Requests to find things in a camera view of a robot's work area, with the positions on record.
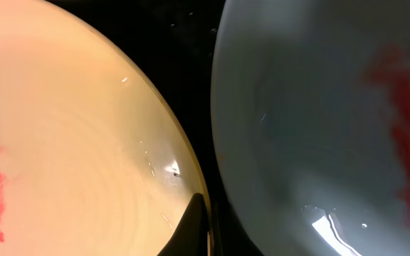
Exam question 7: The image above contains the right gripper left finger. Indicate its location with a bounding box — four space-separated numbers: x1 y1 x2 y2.
158 193 209 256

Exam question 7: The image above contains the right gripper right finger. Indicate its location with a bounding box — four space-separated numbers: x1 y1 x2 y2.
211 203 263 256

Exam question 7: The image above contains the yellow plate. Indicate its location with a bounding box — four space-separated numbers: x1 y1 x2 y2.
0 1 206 256

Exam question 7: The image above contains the mint plate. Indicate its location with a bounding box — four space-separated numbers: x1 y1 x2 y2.
211 0 410 255

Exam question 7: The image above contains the round black tray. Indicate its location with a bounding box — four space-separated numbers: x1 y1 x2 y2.
58 1 233 255

